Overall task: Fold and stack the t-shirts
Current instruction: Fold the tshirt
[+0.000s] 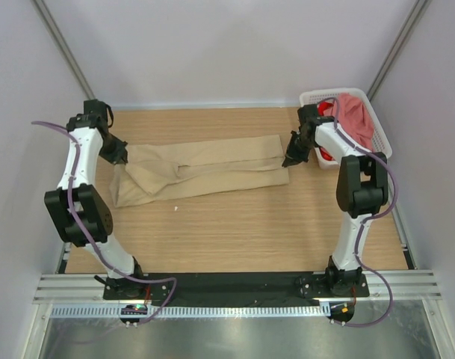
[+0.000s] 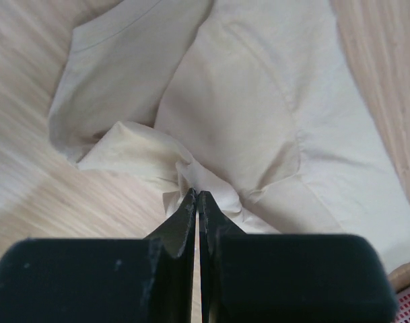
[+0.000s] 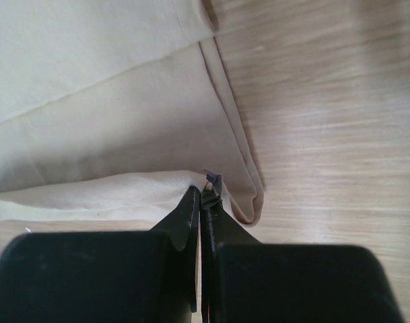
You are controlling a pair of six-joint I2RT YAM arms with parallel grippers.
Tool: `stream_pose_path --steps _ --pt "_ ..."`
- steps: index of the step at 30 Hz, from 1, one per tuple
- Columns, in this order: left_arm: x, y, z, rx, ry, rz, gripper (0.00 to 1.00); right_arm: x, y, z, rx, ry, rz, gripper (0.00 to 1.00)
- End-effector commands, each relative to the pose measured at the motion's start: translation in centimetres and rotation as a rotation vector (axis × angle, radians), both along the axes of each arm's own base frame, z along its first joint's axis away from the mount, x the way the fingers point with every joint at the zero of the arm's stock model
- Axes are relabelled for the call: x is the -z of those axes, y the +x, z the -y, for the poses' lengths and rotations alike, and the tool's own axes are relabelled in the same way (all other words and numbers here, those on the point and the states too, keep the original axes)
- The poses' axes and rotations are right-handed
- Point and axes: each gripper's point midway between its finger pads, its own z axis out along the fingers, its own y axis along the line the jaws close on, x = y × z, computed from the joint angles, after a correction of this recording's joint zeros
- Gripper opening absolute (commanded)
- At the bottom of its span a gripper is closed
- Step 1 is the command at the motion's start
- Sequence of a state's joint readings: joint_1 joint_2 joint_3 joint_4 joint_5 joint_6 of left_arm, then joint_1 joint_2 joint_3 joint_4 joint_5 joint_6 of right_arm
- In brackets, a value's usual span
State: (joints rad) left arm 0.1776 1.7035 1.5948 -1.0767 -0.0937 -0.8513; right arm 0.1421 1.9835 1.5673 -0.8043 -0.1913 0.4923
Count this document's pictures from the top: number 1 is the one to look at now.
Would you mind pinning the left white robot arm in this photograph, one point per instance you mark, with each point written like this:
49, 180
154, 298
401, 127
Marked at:
80, 215

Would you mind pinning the aluminium frame rail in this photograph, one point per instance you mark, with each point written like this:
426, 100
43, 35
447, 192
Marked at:
396, 284

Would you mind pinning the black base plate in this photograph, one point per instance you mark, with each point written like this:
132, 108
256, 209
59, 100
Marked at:
234, 290

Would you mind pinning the white slotted cable duct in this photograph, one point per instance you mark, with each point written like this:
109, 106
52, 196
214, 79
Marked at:
135, 311

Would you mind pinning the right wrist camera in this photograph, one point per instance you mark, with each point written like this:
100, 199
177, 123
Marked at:
307, 112

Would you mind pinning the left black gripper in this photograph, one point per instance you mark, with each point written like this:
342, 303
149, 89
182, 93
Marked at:
119, 155

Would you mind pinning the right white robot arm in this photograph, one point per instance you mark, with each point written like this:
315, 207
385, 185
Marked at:
361, 191

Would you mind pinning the pink t shirt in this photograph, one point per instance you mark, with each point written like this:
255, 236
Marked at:
355, 119

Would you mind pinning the beige t shirt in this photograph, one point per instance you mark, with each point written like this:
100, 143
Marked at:
176, 171

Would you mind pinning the red t shirt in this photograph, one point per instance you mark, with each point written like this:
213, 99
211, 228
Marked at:
326, 109

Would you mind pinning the white plastic basket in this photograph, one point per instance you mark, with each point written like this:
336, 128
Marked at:
380, 142

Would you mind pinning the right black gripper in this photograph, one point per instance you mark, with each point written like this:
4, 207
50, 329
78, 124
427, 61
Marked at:
292, 156

